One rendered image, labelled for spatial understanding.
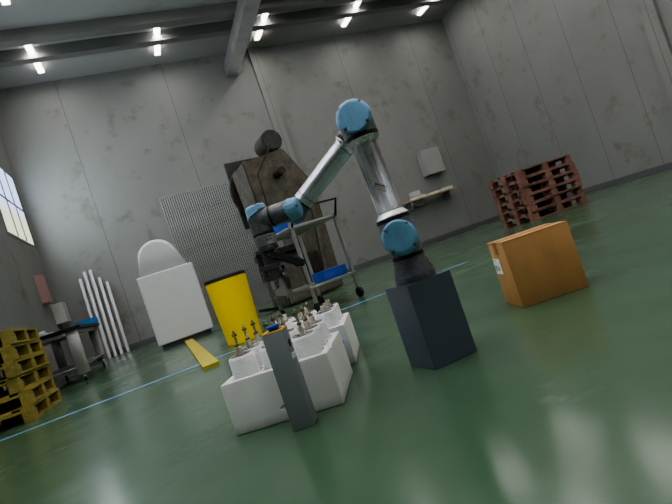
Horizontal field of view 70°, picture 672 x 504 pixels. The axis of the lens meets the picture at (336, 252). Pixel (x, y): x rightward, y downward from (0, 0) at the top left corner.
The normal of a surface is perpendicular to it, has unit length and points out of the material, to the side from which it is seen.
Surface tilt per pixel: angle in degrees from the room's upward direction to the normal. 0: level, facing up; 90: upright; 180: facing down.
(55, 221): 90
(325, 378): 90
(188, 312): 90
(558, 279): 90
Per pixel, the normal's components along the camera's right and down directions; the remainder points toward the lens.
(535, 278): -0.03, 0.00
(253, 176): 0.44, -0.16
